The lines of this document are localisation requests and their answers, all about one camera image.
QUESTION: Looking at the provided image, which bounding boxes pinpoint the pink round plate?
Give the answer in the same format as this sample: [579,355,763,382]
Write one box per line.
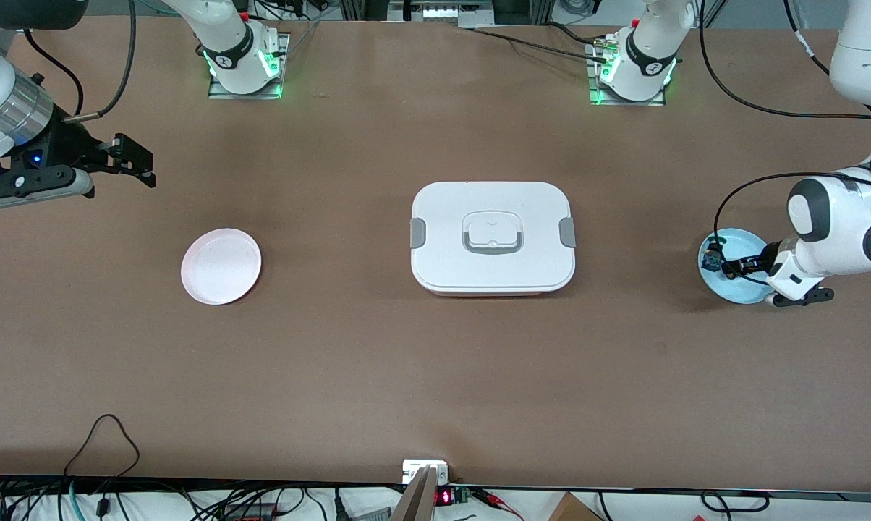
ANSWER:
[181,229,263,305]

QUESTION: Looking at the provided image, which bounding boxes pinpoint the red clip lead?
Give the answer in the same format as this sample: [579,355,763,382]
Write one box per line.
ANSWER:
[472,487,524,520]

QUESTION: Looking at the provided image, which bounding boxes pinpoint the green push button switch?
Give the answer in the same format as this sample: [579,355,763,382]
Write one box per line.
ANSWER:
[700,233,726,273]

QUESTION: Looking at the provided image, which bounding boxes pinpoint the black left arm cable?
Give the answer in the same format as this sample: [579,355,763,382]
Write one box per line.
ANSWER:
[698,0,871,284]

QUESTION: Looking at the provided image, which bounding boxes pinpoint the black base supply cable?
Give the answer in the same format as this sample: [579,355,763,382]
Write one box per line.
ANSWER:
[548,22,603,46]
[470,27,611,64]

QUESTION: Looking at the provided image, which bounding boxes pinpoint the brown cardboard box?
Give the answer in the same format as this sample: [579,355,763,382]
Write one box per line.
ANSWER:
[548,492,604,521]

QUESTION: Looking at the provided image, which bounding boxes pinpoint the light blue round plate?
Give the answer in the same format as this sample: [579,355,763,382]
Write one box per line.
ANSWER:
[698,229,778,305]

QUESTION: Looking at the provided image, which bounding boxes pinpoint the black right arm connector cable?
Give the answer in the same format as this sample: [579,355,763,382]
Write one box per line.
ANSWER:
[65,0,138,121]

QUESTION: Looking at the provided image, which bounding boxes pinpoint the small white box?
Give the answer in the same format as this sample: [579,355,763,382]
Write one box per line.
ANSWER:
[402,460,451,484]

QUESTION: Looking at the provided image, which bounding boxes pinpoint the grey brown mounting bar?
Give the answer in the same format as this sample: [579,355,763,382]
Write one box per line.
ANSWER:
[391,465,438,521]

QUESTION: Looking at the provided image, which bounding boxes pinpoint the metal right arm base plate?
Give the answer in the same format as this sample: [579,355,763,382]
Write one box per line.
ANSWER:
[208,33,292,100]

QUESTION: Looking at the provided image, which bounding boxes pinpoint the white lunch box grey clips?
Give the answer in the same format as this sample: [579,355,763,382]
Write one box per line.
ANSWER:
[410,181,577,297]

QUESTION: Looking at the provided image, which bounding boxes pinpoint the thin black looped cable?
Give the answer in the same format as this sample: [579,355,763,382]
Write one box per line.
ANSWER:
[63,414,141,482]

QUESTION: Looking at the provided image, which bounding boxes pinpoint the aluminium frame rack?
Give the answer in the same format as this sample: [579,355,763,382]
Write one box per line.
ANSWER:
[338,0,552,30]

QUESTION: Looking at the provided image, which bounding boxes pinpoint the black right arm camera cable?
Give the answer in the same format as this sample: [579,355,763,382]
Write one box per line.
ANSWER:
[22,29,86,117]

